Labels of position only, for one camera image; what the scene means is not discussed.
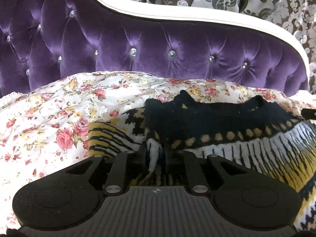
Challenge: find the purple tufted velvet headboard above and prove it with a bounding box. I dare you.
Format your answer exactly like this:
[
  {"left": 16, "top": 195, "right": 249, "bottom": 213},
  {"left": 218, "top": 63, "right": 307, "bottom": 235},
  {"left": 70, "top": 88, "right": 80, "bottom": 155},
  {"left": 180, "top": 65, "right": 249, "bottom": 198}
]
[{"left": 0, "top": 0, "right": 311, "bottom": 97}]

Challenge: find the floral blanket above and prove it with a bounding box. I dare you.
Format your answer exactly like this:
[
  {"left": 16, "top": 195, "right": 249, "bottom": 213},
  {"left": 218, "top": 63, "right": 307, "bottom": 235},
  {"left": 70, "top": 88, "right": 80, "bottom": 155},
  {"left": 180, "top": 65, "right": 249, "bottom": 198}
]
[{"left": 0, "top": 70, "right": 316, "bottom": 231}]

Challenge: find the patterned knit sweater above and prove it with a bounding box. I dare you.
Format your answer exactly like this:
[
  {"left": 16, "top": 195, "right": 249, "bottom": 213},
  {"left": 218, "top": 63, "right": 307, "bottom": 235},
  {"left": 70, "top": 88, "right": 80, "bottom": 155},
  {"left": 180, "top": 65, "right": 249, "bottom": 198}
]
[{"left": 86, "top": 90, "right": 316, "bottom": 234}]

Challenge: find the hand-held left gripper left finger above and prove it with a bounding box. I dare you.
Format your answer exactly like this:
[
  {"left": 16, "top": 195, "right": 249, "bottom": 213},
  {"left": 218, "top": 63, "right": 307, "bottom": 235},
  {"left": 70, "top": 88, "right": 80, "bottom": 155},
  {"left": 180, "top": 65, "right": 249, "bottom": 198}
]
[{"left": 49, "top": 143, "right": 150, "bottom": 194}]

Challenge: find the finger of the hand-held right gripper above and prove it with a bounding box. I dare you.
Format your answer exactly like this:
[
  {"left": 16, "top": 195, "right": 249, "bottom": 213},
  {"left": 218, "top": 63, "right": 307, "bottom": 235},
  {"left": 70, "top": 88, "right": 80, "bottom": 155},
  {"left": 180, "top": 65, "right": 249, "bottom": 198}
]
[{"left": 302, "top": 108, "right": 316, "bottom": 122}]

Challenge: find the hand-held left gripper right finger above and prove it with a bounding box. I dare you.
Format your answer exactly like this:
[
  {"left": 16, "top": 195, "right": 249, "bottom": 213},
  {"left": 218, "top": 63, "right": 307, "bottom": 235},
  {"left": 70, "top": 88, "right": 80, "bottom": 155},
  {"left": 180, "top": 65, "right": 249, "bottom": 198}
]
[{"left": 165, "top": 149, "right": 262, "bottom": 194}]

